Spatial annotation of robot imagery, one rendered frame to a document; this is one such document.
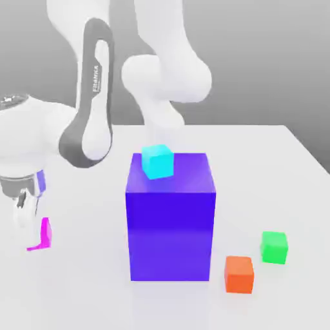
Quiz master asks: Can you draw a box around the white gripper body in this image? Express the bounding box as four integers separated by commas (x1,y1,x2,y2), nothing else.
12,196,44,245

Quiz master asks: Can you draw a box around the small magenta cube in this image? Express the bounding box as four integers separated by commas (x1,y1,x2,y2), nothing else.
26,217,53,252

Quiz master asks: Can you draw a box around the small cyan cube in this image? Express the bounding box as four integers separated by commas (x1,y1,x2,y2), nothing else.
141,144,175,180

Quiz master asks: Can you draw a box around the small orange cube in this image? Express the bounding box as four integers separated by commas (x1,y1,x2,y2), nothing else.
224,255,255,295

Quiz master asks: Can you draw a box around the small green cube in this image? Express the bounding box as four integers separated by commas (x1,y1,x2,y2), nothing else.
259,231,289,266

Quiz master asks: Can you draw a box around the large blue box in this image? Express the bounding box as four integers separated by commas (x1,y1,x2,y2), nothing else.
125,152,217,282

